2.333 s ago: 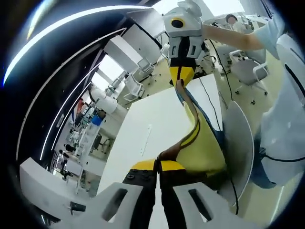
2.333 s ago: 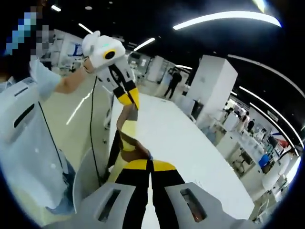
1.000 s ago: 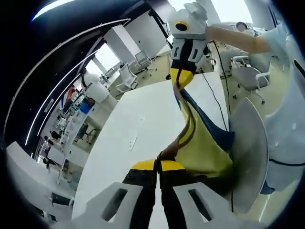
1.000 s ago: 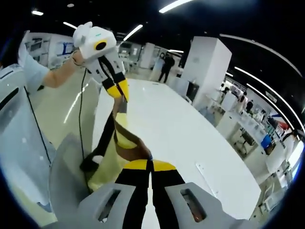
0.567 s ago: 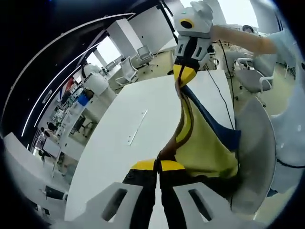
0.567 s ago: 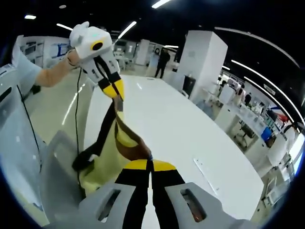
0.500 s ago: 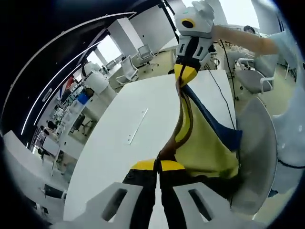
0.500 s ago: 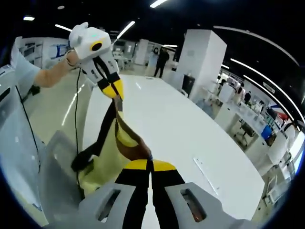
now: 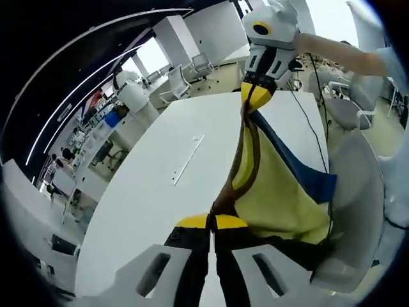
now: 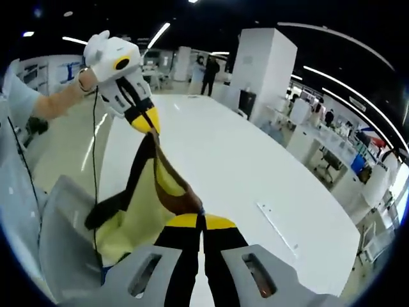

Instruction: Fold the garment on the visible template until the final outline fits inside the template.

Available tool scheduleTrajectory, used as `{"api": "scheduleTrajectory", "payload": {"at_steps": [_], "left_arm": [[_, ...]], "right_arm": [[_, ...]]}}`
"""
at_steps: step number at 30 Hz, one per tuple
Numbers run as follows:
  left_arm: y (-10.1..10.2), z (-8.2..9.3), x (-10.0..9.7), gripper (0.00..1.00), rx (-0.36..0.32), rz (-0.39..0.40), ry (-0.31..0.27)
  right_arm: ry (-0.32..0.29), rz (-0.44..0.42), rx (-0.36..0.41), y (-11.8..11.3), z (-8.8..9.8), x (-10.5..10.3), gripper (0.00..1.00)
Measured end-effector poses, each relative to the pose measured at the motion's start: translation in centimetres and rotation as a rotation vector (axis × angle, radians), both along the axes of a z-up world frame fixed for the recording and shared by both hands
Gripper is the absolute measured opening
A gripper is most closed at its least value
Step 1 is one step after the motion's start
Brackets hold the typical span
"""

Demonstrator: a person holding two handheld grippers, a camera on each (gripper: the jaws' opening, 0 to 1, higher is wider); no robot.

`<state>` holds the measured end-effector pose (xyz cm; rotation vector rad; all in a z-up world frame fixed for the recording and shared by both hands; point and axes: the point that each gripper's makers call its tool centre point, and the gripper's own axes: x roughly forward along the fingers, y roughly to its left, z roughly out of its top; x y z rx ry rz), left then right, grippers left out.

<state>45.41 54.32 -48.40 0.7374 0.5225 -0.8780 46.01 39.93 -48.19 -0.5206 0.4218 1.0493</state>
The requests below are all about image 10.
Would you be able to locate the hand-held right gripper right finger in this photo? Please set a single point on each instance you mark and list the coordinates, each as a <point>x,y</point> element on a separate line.
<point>234,267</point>

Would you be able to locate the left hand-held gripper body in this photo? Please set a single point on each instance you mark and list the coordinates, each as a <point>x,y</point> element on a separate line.
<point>108,57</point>

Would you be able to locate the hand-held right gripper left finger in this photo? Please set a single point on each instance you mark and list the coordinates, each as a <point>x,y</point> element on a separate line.
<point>116,283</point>

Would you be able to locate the yellow blue grey garment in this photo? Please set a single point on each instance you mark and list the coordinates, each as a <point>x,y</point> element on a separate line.
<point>143,204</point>

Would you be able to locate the person's left hand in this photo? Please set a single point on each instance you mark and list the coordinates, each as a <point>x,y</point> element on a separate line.
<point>87,81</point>

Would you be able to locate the white ceiling light strip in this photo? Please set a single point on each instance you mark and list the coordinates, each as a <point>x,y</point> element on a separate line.
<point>75,40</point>
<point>306,68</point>
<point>159,35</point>

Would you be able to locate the white mesh chair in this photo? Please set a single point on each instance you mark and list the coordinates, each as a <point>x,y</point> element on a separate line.
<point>64,230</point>

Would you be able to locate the person in light clothes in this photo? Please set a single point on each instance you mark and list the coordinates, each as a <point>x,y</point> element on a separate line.
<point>19,96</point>

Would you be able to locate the black bin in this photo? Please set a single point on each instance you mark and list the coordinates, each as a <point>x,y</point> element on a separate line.
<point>247,102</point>

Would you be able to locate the white square pillar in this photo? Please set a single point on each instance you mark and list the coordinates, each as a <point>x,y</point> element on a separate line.
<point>262,70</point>

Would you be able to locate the black office chair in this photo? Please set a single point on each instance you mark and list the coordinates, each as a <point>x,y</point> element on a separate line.
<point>330,161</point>

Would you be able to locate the blue storage bin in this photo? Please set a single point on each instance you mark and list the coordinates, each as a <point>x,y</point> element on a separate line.
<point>358,163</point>

